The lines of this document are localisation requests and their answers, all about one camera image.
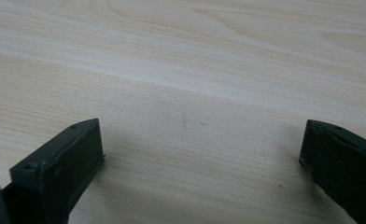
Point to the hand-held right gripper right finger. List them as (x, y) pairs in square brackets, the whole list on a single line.
[(343, 161)]

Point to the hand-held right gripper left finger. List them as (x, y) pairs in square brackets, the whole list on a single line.
[(63, 168)]

